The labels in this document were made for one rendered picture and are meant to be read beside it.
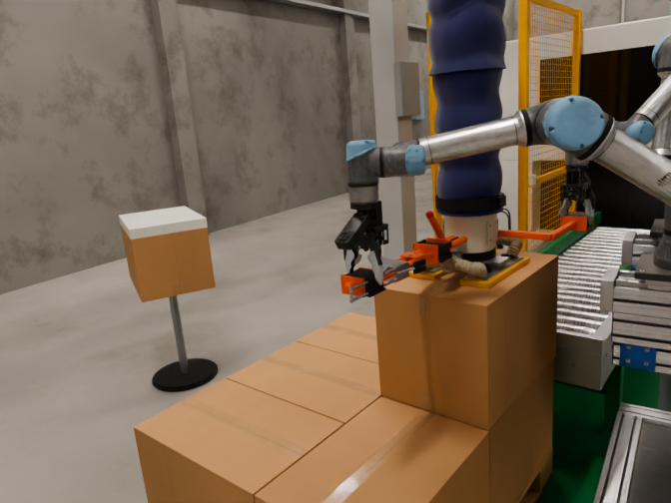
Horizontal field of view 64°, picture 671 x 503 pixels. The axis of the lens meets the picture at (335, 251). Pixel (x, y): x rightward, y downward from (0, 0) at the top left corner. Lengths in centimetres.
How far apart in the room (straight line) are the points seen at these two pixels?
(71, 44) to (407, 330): 587
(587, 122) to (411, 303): 74
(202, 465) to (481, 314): 92
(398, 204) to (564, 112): 205
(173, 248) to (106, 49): 455
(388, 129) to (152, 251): 151
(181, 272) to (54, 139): 395
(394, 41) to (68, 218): 461
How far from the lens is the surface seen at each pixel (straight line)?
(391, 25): 325
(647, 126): 193
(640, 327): 170
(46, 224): 666
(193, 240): 300
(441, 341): 169
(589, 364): 230
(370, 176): 131
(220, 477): 166
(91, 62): 710
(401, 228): 328
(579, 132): 132
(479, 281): 172
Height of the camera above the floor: 149
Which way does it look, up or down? 14 degrees down
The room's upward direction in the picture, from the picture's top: 5 degrees counter-clockwise
